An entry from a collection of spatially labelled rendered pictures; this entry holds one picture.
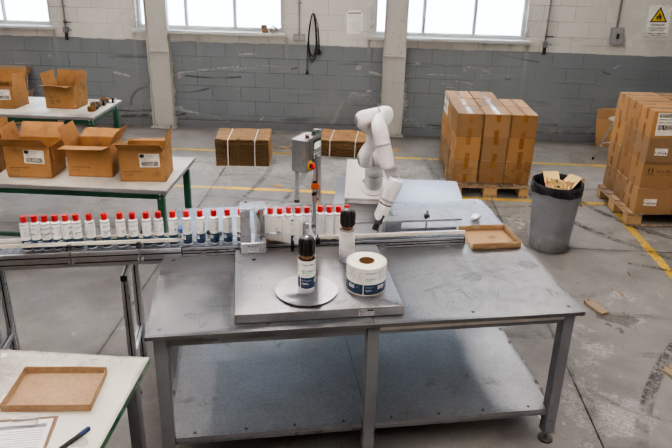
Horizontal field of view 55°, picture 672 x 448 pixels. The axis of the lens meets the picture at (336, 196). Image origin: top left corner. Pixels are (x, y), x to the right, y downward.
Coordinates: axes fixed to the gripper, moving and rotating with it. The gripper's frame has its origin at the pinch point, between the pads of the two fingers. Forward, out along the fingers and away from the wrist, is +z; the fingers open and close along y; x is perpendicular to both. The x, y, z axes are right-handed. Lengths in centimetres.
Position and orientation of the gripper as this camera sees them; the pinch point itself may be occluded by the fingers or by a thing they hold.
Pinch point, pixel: (375, 226)
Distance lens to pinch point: 378.2
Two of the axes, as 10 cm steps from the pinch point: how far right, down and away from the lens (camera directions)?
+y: 1.4, 3.6, -9.2
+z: -3.6, 8.9, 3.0
